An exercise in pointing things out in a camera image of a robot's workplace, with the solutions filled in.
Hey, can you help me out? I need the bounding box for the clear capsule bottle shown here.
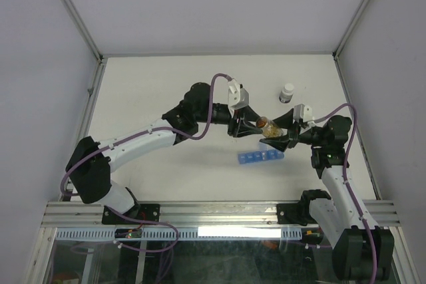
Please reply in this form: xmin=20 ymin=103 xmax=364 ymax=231
xmin=256 ymin=116 xmax=284 ymax=138

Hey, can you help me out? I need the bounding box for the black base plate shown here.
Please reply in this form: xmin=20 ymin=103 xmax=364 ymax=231
xmin=101 ymin=203 xmax=160 ymax=225
xmin=276 ymin=203 xmax=316 ymax=226

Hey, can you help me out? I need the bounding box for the right aluminium frame post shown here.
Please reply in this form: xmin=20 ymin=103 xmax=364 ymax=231
xmin=332 ymin=0 xmax=392 ymax=59

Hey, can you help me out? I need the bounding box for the grey slotted cable duct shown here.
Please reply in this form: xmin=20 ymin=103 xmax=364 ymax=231
xmin=56 ymin=226 xmax=302 ymax=241

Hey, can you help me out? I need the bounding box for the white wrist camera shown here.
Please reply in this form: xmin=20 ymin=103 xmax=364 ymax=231
xmin=228 ymin=78 xmax=250 ymax=113
xmin=293 ymin=104 xmax=315 ymax=128

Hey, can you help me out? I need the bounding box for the aluminium mounting rail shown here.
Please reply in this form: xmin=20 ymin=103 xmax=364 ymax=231
xmin=41 ymin=200 xmax=399 ymax=228

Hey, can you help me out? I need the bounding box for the left aluminium frame post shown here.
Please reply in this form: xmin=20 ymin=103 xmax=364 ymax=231
xmin=41 ymin=0 xmax=104 ymax=62

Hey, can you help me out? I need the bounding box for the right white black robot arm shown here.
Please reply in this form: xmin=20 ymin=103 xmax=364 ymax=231
xmin=261 ymin=104 xmax=395 ymax=283

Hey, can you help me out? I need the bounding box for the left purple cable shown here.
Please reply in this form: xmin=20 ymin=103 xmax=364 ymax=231
xmin=59 ymin=72 xmax=234 ymax=225

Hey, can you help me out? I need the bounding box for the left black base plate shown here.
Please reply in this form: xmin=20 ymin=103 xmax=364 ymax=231
xmin=101 ymin=203 xmax=160 ymax=225

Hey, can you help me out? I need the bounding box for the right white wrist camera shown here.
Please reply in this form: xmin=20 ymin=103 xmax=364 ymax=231
xmin=293 ymin=104 xmax=315 ymax=128

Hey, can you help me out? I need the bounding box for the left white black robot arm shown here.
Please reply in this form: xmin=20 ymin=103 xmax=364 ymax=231
xmin=65 ymin=80 xmax=260 ymax=223

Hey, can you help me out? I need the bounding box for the purple cable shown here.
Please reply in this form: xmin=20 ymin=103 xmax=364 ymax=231
xmin=59 ymin=72 xmax=234 ymax=225
xmin=312 ymin=102 xmax=379 ymax=281

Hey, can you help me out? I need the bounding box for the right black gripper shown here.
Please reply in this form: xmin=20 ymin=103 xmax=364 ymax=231
xmin=259 ymin=108 xmax=326 ymax=151

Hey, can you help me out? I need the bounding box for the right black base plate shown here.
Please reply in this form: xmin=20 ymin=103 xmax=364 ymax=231
xmin=276 ymin=203 xmax=316 ymax=226

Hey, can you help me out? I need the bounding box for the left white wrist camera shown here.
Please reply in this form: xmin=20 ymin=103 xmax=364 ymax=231
xmin=228 ymin=78 xmax=250 ymax=113

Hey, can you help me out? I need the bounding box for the blue weekly pill organizer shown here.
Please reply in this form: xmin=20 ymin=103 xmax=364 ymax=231
xmin=237 ymin=142 xmax=284 ymax=165

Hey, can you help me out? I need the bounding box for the aluminium frame post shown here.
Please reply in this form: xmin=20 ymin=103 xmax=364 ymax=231
xmin=332 ymin=0 xmax=392 ymax=59
xmin=41 ymin=0 xmax=104 ymax=62

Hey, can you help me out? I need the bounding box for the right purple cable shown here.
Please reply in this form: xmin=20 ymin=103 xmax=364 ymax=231
xmin=312 ymin=102 xmax=379 ymax=281

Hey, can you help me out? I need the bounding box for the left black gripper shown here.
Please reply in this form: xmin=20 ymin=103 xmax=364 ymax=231
xmin=197 ymin=105 xmax=264 ymax=139

